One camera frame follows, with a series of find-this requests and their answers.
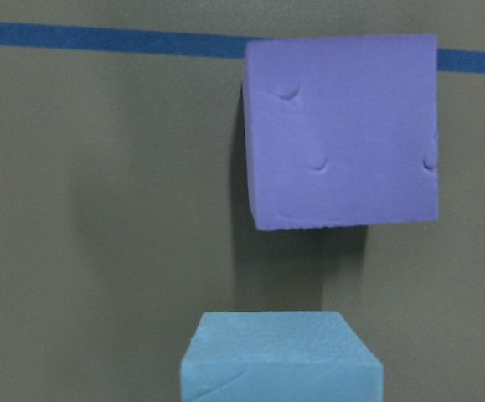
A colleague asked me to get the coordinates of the light blue foam block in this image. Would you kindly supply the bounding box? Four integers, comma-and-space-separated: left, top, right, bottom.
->
180, 312, 384, 401

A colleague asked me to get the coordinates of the purple foam block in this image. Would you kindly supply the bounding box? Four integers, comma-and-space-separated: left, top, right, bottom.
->
243, 34, 439, 231

